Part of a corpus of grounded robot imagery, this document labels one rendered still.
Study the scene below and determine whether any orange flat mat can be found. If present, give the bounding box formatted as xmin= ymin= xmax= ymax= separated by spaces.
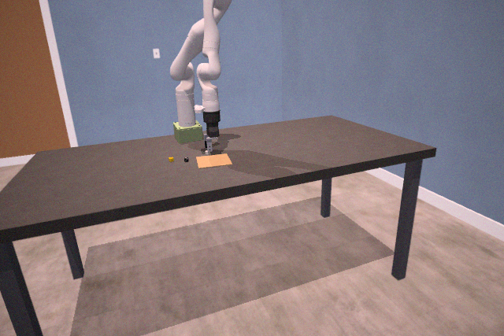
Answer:
xmin=196 ymin=153 xmax=232 ymax=168

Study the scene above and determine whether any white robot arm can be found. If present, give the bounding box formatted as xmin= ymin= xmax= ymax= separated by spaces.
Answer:
xmin=170 ymin=0 xmax=232 ymax=127

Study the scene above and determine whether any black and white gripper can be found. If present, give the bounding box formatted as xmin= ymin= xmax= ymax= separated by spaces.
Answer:
xmin=195 ymin=99 xmax=221 ymax=152

